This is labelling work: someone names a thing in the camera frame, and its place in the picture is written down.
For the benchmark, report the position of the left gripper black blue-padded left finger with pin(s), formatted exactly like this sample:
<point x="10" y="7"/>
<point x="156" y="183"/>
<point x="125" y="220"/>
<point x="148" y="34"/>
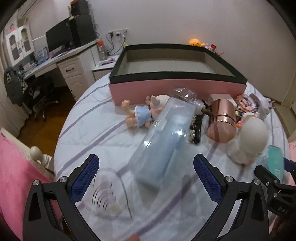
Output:
<point x="51" y="213"/>

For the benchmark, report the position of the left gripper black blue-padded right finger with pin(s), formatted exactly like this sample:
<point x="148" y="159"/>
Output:
<point x="251" y="221"/>

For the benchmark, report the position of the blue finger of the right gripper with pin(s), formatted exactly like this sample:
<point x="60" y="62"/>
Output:
<point x="289" y="165"/>

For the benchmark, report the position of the teal small box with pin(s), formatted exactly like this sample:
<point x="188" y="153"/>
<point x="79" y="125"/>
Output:
<point x="275" y="162"/>

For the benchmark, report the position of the white round-head figure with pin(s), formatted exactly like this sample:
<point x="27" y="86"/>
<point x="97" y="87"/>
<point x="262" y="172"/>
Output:
<point x="249" y="143"/>

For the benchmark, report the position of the pink white toy set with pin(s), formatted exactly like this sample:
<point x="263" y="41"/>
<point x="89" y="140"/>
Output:
<point x="246" y="109"/>

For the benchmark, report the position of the rose gold metal cup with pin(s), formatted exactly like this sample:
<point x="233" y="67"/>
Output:
<point x="222" y="125"/>

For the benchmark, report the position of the black hair clip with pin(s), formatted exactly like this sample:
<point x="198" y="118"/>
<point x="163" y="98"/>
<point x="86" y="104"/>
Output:
<point x="194" y="135"/>

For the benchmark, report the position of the white small box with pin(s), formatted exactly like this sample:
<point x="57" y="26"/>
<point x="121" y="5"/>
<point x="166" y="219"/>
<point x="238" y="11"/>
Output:
<point x="214" y="97"/>

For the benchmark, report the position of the clear glass bottle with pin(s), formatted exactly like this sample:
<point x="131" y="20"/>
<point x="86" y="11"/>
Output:
<point x="189" y="96"/>

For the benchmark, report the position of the pink doll blue dress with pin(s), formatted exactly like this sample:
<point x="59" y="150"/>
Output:
<point x="144" y="115"/>

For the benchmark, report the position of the person's hand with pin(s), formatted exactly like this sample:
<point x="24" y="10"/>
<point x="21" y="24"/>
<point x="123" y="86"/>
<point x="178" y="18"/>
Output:
<point x="133" y="238"/>

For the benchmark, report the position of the pink blanket bed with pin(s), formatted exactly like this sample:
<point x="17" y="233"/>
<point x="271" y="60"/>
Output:
<point x="17" y="175"/>

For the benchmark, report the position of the black office chair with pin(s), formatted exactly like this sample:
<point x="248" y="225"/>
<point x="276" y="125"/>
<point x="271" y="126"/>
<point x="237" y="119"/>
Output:
<point x="39" y="95"/>

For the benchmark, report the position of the dark jacket on chair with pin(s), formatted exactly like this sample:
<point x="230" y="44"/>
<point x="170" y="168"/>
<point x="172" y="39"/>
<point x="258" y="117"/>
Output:
<point x="15" y="86"/>

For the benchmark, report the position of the orange octopus plush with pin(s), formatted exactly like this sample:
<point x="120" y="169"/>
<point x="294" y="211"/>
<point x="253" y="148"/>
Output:
<point x="196" y="42"/>

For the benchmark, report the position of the white computer desk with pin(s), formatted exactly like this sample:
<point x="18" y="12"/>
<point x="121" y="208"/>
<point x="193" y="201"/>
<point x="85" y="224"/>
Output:
<point x="76" y="67"/>

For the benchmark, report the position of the pink black storage box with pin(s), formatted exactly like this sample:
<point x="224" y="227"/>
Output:
<point x="153" y="69"/>

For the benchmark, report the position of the white small side cabinet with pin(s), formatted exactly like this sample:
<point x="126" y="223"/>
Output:
<point x="104" y="67"/>

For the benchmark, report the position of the red capped water bottle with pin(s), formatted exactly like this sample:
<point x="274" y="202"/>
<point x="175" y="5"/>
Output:
<point x="102" y="50"/>

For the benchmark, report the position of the black computer monitor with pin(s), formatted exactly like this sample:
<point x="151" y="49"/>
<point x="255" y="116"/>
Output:
<point x="59" y="36"/>

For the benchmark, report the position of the black computer tower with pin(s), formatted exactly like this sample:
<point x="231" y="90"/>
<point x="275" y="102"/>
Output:
<point x="82" y="31"/>

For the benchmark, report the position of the black speaker box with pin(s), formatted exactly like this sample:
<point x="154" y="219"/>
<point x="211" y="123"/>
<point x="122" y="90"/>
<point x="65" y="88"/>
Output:
<point x="79" y="7"/>

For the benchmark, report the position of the white bed post knob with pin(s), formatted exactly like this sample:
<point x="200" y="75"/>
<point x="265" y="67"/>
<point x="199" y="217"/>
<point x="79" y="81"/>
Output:
<point x="44" y="159"/>

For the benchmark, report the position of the white wall cabinet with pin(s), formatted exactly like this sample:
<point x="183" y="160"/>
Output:
<point x="19" y="44"/>

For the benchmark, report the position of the white wall power strip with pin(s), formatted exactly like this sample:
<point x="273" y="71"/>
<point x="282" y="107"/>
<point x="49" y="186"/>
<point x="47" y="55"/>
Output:
<point x="125" y="32"/>

